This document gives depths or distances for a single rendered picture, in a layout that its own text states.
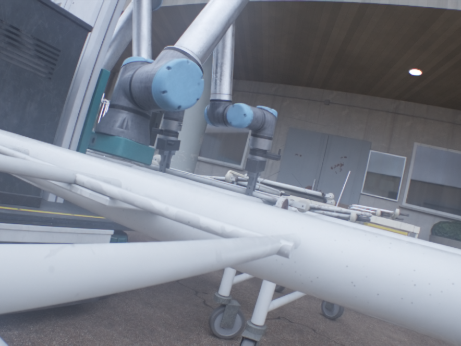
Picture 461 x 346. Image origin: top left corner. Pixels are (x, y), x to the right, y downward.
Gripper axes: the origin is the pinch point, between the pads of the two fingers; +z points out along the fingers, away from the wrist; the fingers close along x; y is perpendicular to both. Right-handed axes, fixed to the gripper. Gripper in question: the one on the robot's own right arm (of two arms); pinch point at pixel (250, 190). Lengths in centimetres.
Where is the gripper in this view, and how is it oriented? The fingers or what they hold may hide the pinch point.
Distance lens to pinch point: 137.2
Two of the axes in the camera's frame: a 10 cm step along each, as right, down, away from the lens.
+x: -3.9, 0.5, -9.2
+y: -9.0, -2.3, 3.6
